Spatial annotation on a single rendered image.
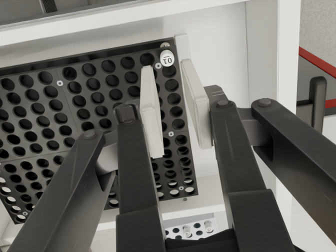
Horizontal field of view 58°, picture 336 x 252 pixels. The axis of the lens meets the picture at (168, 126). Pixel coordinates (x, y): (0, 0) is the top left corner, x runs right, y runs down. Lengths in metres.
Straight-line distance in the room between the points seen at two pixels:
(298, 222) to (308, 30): 0.85
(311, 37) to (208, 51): 1.02
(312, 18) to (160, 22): 1.04
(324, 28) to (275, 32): 1.10
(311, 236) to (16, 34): 0.62
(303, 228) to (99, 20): 0.55
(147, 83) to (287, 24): 0.13
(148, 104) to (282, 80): 0.16
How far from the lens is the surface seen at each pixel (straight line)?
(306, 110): 0.32
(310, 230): 0.69
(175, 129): 0.31
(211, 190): 0.41
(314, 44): 1.36
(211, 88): 0.18
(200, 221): 0.54
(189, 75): 0.18
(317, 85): 0.32
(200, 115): 0.15
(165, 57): 0.27
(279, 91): 0.28
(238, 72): 0.37
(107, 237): 0.63
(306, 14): 1.32
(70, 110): 0.31
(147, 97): 0.16
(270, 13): 0.28
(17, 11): 0.59
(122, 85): 0.29
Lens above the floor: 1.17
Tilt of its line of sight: 61 degrees down
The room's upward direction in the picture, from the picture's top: 174 degrees clockwise
